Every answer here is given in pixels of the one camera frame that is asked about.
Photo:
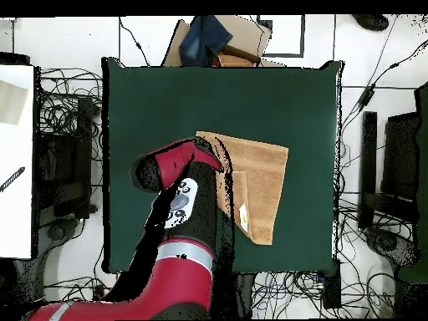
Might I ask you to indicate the tan terry towel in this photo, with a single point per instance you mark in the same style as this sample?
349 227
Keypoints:
264 187

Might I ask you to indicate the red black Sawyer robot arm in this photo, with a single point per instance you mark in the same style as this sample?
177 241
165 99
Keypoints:
187 274

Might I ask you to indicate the black flat panel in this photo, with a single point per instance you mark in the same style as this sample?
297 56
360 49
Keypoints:
399 157

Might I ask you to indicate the dark green table cloth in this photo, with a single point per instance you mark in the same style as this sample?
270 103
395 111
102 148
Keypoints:
284 100

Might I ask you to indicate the folded orange-brown cloth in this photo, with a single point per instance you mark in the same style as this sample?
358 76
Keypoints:
234 61

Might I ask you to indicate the blue denim jeans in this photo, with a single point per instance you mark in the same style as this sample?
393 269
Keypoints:
200 40

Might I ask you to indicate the brown cardboard box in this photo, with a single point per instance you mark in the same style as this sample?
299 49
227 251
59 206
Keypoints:
245 33

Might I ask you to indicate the black upright bar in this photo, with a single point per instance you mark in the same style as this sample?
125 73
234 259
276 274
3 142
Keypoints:
367 167

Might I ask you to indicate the black equipment rack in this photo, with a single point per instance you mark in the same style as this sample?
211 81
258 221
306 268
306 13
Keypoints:
55 167

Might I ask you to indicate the black power strip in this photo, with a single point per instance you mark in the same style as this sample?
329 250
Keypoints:
331 287

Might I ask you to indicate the black striped tool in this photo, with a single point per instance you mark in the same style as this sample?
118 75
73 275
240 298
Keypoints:
13 178

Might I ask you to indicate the white desk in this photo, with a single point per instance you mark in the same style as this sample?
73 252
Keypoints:
16 217

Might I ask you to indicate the beige paper sheet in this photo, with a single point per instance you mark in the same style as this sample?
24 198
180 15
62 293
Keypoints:
11 100

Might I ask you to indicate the person's dark shoe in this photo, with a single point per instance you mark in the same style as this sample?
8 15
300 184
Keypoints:
371 21

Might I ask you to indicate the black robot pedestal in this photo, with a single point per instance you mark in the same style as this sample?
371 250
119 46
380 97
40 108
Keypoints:
246 294

